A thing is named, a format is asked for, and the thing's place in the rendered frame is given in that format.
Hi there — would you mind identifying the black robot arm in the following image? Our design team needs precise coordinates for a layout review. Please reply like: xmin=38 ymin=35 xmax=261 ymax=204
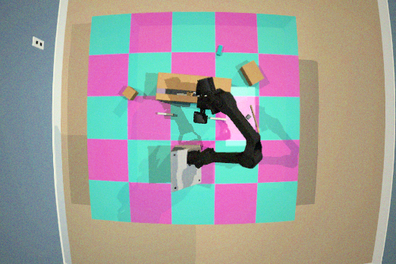
xmin=187 ymin=77 xmax=262 ymax=169

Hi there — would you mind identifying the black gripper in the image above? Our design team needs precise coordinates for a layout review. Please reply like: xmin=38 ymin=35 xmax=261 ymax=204
xmin=193 ymin=83 xmax=208 ymax=124

